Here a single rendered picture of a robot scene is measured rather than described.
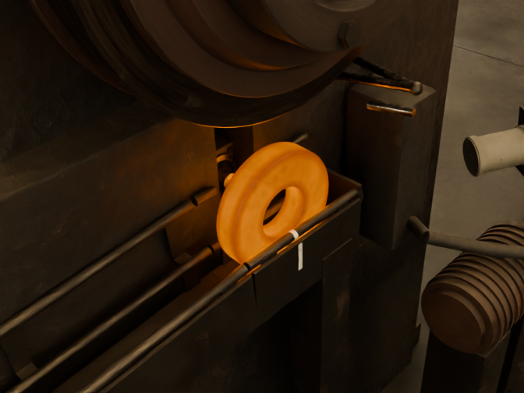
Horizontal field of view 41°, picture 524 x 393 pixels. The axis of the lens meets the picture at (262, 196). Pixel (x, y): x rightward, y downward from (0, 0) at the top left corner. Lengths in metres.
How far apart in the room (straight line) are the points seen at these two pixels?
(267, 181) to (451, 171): 1.51
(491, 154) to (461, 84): 1.72
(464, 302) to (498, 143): 0.23
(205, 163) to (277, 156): 0.09
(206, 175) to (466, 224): 1.31
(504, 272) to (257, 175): 0.47
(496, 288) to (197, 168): 0.49
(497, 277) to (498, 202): 1.07
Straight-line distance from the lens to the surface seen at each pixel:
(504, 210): 2.11
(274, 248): 0.80
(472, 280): 1.05
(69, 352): 0.76
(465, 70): 2.87
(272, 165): 0.76
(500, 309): 1.07
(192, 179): 0.80
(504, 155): 1.06
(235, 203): 0.76
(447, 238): 1.02
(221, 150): 0.87
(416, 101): 0.92
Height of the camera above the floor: 1.23
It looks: 36 degrees down
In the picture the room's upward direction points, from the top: 3 degrees counter-clockwise
